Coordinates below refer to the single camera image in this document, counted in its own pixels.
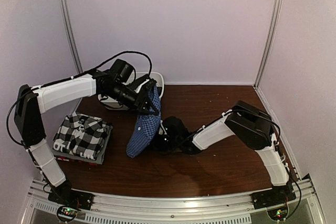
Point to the black white plaid shirt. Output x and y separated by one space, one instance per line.
82 136

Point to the aluminium frame post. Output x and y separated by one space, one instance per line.
276 10
70 35

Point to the right aluminium frame post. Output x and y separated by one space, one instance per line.
276 10

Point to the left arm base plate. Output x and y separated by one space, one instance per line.
77 199

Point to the blue checked long sleeve shirt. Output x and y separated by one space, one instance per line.
145 127

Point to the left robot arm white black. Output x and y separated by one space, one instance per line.
32 102

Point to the left aluminium frame post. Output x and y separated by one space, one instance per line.
70 35

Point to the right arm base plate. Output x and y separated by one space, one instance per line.
272 197

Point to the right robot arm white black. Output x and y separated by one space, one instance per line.
251 125

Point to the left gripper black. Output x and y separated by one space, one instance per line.
143 99

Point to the white plastic tub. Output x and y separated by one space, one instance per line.
112 104

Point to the black patterned shirt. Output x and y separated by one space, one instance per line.
137 82

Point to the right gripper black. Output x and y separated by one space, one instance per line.
156 147

